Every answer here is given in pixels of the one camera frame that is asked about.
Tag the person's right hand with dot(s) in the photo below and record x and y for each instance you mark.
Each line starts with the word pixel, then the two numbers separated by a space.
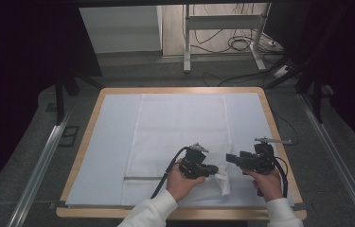
pixel 268 184

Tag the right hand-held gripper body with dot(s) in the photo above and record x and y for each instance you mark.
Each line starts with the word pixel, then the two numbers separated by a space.
pixel 264 159

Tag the black metal stand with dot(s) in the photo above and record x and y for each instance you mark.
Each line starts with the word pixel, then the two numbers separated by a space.
pixel 60 97
pixel 315 94

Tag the dark curtain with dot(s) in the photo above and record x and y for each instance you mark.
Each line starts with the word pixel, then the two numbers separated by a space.
pixel 351 63
pixel 17 78

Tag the aluminium floor rail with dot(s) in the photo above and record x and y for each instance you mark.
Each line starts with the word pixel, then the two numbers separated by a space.
pixel 36 176
pixel 336 160

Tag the person's left hand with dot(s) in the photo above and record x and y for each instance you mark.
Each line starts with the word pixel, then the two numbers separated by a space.
pixel 181 186

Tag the white mesh laundry bag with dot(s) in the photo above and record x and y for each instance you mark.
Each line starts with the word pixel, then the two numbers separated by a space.
pixel 178 126

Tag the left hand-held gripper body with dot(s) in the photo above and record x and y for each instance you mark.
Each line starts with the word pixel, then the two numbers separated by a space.
pixel 194 162

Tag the white power strip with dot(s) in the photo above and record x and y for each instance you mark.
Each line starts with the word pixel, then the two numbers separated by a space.
pixel 281 71

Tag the white table cover sheet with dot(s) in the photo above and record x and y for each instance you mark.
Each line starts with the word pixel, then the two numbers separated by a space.
pixel 109 148

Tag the wooden-edged table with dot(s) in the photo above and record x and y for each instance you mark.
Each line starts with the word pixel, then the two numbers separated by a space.
pixel 178 90

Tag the white cabinet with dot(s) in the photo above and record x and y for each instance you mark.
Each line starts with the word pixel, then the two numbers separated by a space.
pixel 124 28

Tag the white metal desk frame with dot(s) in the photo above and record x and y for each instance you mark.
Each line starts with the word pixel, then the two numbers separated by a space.
pixel 222 22

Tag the black floor vent plate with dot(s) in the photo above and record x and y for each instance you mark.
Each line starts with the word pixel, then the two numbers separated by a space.
pixel 68 135

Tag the grey tape piece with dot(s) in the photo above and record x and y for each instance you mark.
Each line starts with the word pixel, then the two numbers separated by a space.
pixel 57 205
pixel 299 207

